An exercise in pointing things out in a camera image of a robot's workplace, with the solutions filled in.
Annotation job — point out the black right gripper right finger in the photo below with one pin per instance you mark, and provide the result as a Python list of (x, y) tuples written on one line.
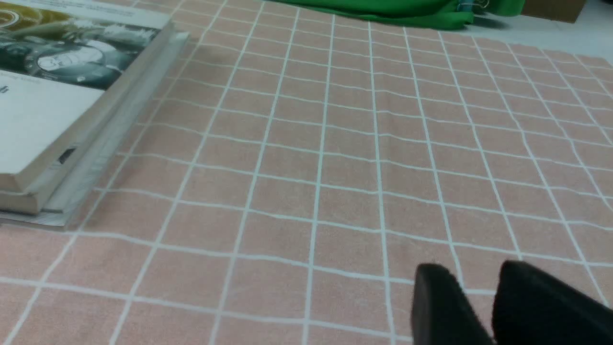
[(532, 307)]

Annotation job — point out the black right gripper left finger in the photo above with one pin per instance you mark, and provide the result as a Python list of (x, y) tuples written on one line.
[(441, 313)]

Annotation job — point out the pink grid-pattern tablecloth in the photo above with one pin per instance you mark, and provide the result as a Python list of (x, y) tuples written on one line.
[(295, 167)]

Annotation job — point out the brown cardboard box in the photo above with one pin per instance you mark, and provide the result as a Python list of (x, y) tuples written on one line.
[(566, 11)]

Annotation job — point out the green cloth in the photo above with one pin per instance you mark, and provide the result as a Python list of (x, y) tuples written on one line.
[(432, 14)]

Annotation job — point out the bottom thin white book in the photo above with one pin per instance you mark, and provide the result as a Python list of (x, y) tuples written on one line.
[(77, 184)]

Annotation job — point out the middle white book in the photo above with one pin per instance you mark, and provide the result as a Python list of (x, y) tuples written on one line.
[(34, 202)]

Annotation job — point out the top book with photo cover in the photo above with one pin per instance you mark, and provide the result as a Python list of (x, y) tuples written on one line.
[(59, 60)]

